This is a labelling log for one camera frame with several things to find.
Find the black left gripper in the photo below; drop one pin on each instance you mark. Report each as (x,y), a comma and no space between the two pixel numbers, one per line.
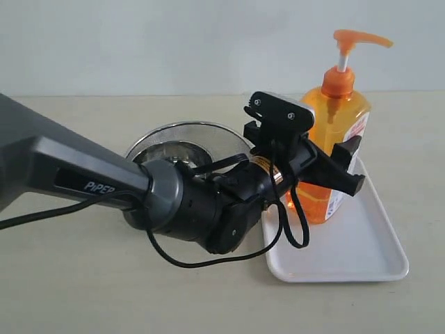
(283,157)

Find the orange soap pump bottle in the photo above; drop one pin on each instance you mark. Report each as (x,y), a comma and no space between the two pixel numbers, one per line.
(341,113)

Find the small stainless steel bowl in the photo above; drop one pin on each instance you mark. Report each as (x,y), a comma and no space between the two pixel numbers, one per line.
(173,151)

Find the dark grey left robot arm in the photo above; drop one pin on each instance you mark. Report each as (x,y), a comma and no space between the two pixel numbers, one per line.
(214,205)

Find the white rectangular plastic tray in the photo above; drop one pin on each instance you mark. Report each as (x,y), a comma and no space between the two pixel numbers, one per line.
(357,244)

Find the steel mesh strainer basket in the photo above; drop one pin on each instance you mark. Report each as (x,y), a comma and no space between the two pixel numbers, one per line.
(194,135)

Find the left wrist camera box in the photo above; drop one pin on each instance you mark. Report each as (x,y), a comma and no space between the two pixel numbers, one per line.
(280,117)

